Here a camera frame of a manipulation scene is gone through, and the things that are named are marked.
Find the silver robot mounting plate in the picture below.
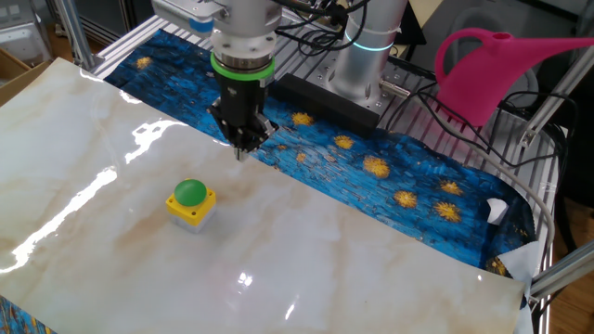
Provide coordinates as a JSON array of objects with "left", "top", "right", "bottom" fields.
[{"left": 296, "top": 55, "right": 412, "bottom": 118}]

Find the glossy marble pattern sheet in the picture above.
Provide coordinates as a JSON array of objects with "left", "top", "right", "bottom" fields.
[{"left": 0, "top": 57, "right": 528, "bottom": 334}]

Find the grey cable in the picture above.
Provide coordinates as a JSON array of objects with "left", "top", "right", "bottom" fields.
[{"left": 435, "top": 118, "right": 557, "bottom": 261}]

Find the black table cable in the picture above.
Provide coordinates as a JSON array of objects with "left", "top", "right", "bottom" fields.
[{"left": 384, "top": 85, "right": 579, "bottom": 169}]

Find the yellow box green mushroom button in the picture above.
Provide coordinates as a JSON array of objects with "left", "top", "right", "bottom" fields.
[{"left": 165, "top": 178, "right": 217, "bottom": 235}]

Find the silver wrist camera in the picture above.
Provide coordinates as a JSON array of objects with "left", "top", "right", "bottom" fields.
[{"left": 151, "top": 0, "right": 229, "bottom": 34}]

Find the open cardboard box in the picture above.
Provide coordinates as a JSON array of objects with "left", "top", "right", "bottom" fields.
[{"left": 0, "top": 45, "right": 52, "bottom": 108}]

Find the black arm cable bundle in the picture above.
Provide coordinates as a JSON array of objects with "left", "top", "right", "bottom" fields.
[{"left": 273, "top": 0, "right": 372, "bottom": 55}]

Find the pink watering can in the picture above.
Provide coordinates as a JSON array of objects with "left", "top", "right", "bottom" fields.
[{"left": 434, "top": 26, "right": 594, "bottom": 128}]

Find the blue starry painting cloth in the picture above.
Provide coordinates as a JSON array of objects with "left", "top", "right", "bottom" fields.
[{"left": 0, "top": 28, "right": 542, "bottom": 334}]

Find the translucent plastic storage bin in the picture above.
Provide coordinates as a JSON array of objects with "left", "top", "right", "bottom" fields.
[{"left": 0, "top": 0, "right": 53, "bottom": 69}]

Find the aluminium frame post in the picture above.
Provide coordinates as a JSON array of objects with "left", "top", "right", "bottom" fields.
[
  {"left": 528, "top": 239, "right": 594, "bottom": 302},
  {"left": 54, "top": 0, "right": 97, "bottom": 71},
  {"left": 518, "top": 44, "right": 594, "bottom": 149}
]

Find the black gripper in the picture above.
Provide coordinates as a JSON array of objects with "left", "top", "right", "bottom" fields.
[{"left": 206, "top": 75, "right": 280, "bottom": 162}]

